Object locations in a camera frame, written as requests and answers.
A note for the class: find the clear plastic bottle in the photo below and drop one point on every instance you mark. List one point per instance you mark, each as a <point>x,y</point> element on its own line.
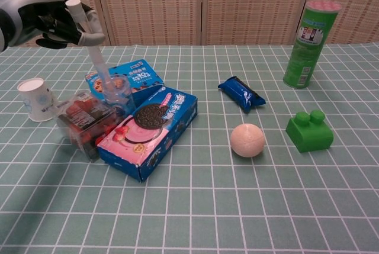
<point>100,64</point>

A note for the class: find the woven bamboo folding screen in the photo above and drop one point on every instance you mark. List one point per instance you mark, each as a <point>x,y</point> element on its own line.
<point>189,5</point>

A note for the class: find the white ball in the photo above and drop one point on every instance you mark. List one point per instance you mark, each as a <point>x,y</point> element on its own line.
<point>247,140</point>

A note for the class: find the blue Oreo snack pack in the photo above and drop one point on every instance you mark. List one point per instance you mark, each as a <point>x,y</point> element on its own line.
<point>241,94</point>

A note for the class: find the green toy brick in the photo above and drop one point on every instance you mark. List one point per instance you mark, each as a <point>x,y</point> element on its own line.
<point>309,135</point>

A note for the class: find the green chips can pink lid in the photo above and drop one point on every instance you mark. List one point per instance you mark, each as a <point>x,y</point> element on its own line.
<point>308,52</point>

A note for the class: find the blue chocolate chip cookie box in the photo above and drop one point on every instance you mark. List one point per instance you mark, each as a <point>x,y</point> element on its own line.
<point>142,73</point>

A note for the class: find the clear glass cup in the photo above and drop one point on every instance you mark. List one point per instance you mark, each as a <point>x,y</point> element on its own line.
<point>122,98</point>

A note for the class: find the white paper cup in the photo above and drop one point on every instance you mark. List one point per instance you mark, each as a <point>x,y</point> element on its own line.
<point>37,103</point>

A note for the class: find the red black snack packet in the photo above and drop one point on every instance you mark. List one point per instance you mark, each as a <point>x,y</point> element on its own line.
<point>83,120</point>

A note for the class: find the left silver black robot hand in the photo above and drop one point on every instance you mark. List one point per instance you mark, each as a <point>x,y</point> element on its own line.
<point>32,14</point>

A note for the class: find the green grid tablecloth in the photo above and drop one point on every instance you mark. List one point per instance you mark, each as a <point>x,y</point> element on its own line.
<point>207,206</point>

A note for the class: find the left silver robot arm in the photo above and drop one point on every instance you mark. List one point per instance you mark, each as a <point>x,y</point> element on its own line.
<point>2,39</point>

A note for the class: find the blue pink Oreo box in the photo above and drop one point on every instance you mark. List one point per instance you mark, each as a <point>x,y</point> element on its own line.
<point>148,135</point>

